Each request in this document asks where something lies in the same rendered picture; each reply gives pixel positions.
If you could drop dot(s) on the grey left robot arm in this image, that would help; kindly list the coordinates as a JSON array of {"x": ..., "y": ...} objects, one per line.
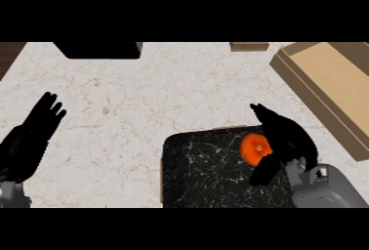
[{"x": 13, "y": 194}]

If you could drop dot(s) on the black appliance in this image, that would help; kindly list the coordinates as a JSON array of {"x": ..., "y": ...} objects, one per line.
[{"x": 100, "y": 50}]

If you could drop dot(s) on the small brown wooden block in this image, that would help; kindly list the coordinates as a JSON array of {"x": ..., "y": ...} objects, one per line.
[{"x": 248, "y": 46}]

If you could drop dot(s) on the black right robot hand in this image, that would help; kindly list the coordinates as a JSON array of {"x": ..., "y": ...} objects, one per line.
[{"x": 288, "y": 136}]

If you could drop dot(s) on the dark brown wooden panel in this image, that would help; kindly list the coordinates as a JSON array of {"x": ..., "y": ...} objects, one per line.
[{"x": 9, "y": 55}]

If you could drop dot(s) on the black marble tray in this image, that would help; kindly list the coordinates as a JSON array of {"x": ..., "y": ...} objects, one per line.
[{"x": 216, "y": 172}]

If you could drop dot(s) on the orange squash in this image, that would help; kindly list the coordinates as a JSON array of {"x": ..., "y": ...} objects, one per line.
[{"x": 254, "y": 149}]

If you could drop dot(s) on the brown cardboard box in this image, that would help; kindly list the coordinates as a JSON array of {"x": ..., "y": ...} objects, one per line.
[{"x": 326, "y": 88}]

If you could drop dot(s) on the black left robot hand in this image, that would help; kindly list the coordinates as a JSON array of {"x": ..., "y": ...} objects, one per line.
[{"x": 30, "y": 136}]

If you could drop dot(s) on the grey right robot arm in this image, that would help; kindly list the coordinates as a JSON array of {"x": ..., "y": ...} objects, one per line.
[{"x": 323, "y": 188}]

